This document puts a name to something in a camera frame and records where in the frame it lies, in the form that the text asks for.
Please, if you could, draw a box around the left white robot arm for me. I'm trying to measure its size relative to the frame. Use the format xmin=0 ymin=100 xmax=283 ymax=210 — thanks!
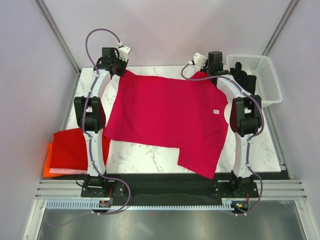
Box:
xmin=74 ymin=45 xmax=131 ymax=198

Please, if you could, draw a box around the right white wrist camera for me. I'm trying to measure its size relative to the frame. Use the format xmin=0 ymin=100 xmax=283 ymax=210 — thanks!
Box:
xmin=188 ymin=52 xmax=208 ymax=69

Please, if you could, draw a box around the aluminium frame rail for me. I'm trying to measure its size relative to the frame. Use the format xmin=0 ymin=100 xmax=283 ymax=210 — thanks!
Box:
xmin=35 ymin=180 xmax=307 ymax=200

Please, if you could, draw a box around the red folded t shirt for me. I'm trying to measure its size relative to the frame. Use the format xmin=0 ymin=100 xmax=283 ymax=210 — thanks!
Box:
xmin=52 ymin=128 xmax=88 ymax=172

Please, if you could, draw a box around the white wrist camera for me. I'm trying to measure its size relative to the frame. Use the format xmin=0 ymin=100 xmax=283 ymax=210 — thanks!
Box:
xmin=188 ymin=52 xmax=208 ymax=69
xmin=118 ymin=42 xmax=132 ymax=62

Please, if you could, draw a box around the white plastic basket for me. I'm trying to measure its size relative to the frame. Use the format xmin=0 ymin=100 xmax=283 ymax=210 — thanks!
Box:
xmin=226 ymin=54 xmax=283 ymax=107

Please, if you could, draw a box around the magenta t shirt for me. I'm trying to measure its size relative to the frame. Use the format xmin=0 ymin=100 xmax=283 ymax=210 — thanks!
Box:
xmin=104 ymin=71 xmax=229 ymax=179

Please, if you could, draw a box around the white slotted cable duct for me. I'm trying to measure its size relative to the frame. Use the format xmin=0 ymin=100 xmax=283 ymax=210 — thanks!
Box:
xmin=46 ymin=199 xmax=241 ymax=211

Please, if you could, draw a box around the black t shirt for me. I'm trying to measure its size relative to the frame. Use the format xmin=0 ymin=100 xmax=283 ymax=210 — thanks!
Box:
xmin=230 ymin=62 xmax=257 ymax=95

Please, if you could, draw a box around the orange folded t shirt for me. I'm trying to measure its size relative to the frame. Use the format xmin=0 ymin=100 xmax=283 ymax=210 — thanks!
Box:
xmin=42 ymin=142 xmax=86 ymax=178

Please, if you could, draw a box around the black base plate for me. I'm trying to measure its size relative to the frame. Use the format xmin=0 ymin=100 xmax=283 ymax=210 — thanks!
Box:
xmin=81 ymin=173 xmax=259 ymax=199

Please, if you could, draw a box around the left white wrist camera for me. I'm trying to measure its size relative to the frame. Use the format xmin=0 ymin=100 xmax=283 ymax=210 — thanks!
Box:
xmin=118 ymin=42 xmax=132 ymax=62

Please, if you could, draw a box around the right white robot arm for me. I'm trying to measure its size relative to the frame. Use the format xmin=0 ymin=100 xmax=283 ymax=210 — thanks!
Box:
xmin=198 ymin=51 xmax=264 ymax=198

